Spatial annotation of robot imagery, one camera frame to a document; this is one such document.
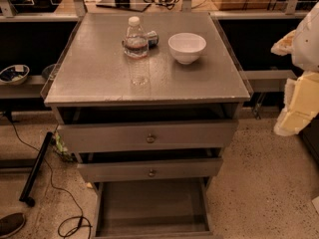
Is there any black floor cable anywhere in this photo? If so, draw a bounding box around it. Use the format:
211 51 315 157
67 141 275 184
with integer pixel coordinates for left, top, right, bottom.
3 112 93 239

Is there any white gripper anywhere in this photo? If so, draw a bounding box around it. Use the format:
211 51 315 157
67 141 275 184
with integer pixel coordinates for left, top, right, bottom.
270 2 319 136

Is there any white ceramic bowl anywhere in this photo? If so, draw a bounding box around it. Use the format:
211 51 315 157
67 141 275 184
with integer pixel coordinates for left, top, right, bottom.
168 33 206 65

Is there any bowl with dark contents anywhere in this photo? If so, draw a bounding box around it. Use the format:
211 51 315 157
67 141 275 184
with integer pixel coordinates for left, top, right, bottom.
0 65 30 85

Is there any grey bottom drawer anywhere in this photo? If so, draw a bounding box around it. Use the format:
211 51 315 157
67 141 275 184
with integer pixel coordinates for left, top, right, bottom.
92 178 213 239

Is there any black monitor stand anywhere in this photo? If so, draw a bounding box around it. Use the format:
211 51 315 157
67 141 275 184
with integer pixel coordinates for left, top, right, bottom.
96 0 151 12

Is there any clear plastic water bottle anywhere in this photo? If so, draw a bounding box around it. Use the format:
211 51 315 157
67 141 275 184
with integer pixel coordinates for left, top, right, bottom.
123 16 150 86

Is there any grey drawer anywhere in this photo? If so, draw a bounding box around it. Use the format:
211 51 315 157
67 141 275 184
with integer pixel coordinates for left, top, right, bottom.
78 158 223 182
58 119 238 153
92 178 213 239

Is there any grey middle drawer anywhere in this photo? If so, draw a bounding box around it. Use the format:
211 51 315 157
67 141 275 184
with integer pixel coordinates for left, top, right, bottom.
78 158 223 182

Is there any green crumpled packet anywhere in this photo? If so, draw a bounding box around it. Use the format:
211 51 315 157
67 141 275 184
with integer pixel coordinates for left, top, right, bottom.
54 132 73 162

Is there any dark shoe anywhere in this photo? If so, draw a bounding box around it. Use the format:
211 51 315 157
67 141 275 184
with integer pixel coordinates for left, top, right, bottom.
0 213 26 239

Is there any grey side shelf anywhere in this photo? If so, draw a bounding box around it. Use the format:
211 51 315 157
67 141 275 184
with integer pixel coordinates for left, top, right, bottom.
240 70 296 93
0 76 46 99

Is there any grey side shelf left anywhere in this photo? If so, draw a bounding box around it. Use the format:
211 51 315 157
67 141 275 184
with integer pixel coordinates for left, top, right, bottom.
0 76 46 99

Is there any black bar on floor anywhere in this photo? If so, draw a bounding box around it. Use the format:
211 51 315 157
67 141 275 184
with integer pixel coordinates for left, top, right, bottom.
19 132 53 207

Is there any grey side shelf right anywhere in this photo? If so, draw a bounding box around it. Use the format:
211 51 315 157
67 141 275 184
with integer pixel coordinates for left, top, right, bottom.
240 70 296 93

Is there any grey top drawer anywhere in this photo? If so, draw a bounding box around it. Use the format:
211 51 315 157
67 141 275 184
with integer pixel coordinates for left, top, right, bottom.
58 119 238 153

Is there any crushed silver can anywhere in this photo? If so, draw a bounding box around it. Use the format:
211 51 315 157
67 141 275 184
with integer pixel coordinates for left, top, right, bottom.
147 31 159 48

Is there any grey drawer cabinet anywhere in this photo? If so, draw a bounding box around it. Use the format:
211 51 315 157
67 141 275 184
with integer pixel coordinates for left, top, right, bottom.
44 13 250 239

